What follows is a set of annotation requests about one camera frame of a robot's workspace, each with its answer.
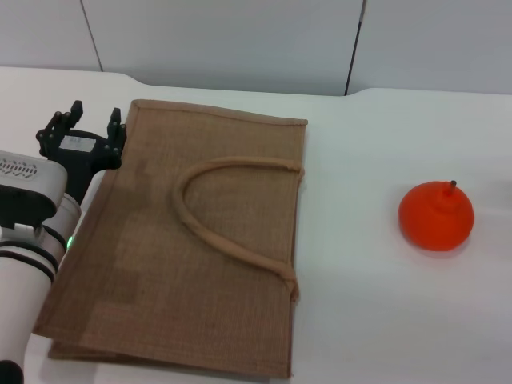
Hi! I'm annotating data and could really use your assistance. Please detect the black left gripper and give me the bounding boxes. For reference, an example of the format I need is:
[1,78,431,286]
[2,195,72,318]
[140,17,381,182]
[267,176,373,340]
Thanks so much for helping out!
[35,100,128,206]

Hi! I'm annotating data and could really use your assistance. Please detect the orange fruit with stem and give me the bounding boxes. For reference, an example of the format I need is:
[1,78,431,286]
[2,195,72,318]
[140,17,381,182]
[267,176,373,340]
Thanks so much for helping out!
[398,179,475,252]

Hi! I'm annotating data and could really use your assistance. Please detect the brown jute handbag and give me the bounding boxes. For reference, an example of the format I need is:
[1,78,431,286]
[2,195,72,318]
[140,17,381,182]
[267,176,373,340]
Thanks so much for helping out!
[31,98,310,380]

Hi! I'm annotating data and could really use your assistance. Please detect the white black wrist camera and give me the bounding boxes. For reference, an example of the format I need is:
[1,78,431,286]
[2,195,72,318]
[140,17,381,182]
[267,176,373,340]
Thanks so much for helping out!
[0,150,69,230]

